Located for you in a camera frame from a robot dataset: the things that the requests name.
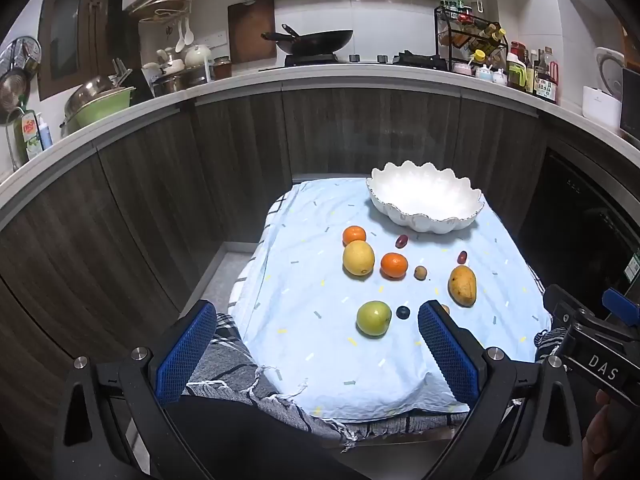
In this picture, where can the green bottle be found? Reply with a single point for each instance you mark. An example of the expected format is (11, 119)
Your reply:
(516, 74)

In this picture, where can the white hanging spoon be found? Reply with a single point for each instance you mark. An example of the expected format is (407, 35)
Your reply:
(181, 40)
(189, 35)

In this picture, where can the white box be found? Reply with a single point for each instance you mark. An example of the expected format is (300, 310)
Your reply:
(600, 107)

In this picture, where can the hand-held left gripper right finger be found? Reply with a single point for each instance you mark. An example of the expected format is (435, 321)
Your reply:
(447, 355)

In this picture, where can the light blue patterned cloth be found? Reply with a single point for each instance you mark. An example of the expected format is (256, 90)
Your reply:
(310, 340)

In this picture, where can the glass jar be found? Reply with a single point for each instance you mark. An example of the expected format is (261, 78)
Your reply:
(222, 67)

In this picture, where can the white scalloped bowl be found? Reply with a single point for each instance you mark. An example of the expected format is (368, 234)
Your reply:
(425, 195)

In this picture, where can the dish soap bottle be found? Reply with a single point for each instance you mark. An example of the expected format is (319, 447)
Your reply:
(31, 135)

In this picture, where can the yellow lemon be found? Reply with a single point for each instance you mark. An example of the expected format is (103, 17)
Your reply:
(358, 258)

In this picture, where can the white cup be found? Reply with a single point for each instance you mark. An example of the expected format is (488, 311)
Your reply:
(151, 77)

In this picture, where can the black gas stove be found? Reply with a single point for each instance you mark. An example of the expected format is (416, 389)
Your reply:
(360, 60)

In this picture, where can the wood-grain base cabinet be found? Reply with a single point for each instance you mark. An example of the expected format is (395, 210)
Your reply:
(200, 160)

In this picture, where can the red grape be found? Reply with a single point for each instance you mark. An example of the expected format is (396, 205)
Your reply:
(401, 241)
(462, 257)

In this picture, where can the green basin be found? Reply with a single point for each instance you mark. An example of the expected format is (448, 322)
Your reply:
(105, 107)

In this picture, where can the brown cutting board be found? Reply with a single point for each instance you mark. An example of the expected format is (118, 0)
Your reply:
(250, 30)

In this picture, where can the person's right hand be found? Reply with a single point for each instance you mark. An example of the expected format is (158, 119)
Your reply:
(612, 440)

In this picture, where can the orange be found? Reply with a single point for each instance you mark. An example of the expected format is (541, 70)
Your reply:
(354, 235)
(394, 265)

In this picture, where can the yellow mango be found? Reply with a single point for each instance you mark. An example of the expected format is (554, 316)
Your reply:
(462, 286)

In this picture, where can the black wok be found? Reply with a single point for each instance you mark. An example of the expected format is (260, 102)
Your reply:
(315, 41)

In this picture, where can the green apple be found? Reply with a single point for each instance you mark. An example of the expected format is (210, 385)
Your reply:
(373, 318)

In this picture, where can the steel bowl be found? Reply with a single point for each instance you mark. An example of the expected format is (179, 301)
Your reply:
(87, 92)

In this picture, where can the wall rack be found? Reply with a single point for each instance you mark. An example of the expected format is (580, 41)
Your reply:
(160, 5)

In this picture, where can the hanging steel colander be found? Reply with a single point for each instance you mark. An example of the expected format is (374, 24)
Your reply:
(17, 80)

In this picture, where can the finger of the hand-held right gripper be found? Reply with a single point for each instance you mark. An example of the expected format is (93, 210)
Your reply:
(562, 302)
(622, 305)

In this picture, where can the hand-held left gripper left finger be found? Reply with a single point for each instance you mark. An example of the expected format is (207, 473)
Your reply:
(185, 355)

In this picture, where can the black dishwasher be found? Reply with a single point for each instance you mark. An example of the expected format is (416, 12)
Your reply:
(580, 220)

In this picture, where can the blueberry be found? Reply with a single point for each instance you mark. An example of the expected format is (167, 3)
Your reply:
(403, 312)

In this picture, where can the white teapot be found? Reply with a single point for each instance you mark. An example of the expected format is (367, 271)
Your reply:
(198, 56)

